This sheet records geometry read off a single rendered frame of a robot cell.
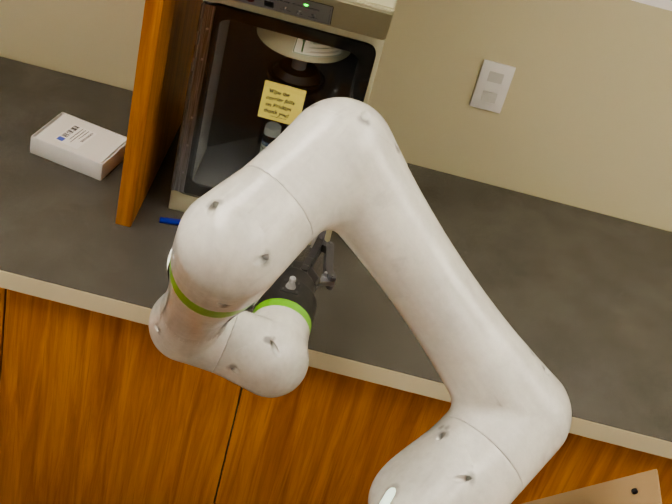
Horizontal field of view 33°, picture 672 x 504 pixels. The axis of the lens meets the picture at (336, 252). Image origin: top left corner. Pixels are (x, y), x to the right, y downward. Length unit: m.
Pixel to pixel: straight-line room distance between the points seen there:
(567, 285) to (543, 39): 0.52
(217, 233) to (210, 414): 1.04
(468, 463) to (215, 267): 0.39
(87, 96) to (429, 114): 0.75
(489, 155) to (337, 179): 1.39
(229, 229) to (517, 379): 0.41
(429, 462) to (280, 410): 0.83
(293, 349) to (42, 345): 0.69
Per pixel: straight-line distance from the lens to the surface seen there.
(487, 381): 1.37
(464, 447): 1.37
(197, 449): 2.27
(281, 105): 2.08
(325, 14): 1.93
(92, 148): 2.33
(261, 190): 1.21
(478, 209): 2.50
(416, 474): 1.36
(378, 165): 1.25
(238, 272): 1.19
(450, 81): 2.52
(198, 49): 2.06
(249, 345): 1.61
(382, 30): 1.94
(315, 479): 2.27
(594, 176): 2.64
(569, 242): 2.51
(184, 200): 2.24
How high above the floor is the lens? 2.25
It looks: 36 degrees down
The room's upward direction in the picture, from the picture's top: 16 degrees clockwise
